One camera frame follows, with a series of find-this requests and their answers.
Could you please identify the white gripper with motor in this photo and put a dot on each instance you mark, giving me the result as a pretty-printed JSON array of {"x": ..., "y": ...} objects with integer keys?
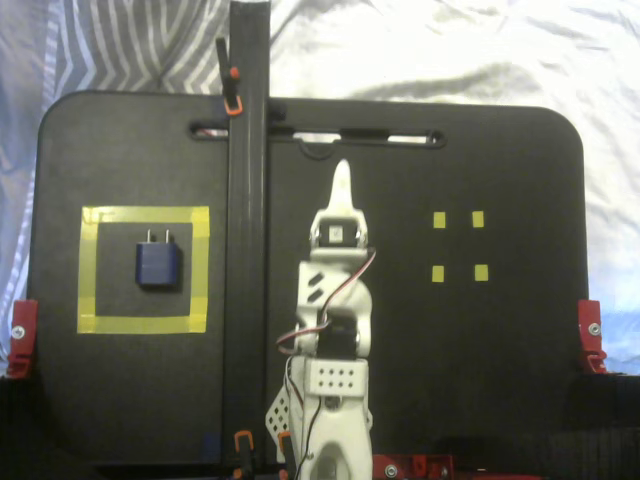
[{"x": 336, "y": 233}]

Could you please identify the blue white charger block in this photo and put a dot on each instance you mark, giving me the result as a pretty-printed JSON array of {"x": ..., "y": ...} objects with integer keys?
[{"x": 157, "y": 265}]

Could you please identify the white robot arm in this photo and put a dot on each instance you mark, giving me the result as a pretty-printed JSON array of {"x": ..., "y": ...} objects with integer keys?
[{"x": 350, "y": 425}]

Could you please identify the small yellow tape marker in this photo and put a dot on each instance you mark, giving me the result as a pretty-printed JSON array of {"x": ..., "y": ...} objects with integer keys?
[
  {"x": 478, "y": 219},
  {"x": 438, "y": 273},
  {"x": 439, "y": 220},
  {"x": 481, "y": 272}
]

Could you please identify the black flat bar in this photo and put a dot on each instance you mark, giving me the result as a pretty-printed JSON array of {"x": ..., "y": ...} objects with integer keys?
[{"x": 247, "y": 250}]

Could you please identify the orange black spring clamp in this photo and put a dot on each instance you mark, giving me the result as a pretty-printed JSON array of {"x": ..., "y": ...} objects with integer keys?
[
  {"x": 244, "y": 442},
  {"x": 285, "y": 442},
  {"x": 232, "y": 74}
]

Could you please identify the white grey bed sheet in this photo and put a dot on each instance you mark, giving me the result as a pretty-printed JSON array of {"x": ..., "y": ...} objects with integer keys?
[{"x": 450, "y": 50}]

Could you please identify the yellow tape square outline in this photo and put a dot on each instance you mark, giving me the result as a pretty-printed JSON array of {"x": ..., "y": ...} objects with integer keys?
[{"x": 145, "y": 215}]

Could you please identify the black backdrop board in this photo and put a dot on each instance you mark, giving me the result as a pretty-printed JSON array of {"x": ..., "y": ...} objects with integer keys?
[{"x": 600, "y": 435}]

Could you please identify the red metal corner bracket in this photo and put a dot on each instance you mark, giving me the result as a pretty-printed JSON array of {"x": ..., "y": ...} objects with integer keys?
[
  {"x": 590, "y": 315},
  {"x": 25, "y": 315}
]

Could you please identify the red triangular post bracket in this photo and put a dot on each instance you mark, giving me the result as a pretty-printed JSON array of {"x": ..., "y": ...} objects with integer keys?
[{"x": 402, "y": 465}]

